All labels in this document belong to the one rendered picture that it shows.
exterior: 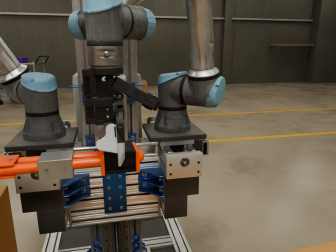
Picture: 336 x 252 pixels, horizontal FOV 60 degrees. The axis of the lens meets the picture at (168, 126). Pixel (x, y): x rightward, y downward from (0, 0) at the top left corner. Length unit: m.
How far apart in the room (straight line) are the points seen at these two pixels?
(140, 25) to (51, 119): 0.57
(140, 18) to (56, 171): 0.38
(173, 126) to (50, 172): 0.59
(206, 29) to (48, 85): 0.58
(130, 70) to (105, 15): 0.69
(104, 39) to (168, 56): 10.81
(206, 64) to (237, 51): 11.29
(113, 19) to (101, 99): 0.16
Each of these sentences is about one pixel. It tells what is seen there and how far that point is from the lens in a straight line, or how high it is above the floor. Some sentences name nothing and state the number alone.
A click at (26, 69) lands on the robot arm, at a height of 1.28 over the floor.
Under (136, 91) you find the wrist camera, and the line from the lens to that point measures 0.64.
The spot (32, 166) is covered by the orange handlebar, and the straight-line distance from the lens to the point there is 0.67.
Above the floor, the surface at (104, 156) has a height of 1.13.
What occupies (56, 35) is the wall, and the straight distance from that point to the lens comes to 11.25.
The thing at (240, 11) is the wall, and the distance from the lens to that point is 12.43.
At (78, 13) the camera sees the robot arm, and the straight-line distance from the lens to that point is 0.80.
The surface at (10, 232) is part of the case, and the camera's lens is 0.97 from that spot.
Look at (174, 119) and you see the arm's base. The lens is 1.13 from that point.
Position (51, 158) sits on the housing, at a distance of 0.67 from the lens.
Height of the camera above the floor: 1.35
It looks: 15 degrees down
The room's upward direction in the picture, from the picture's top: straight up
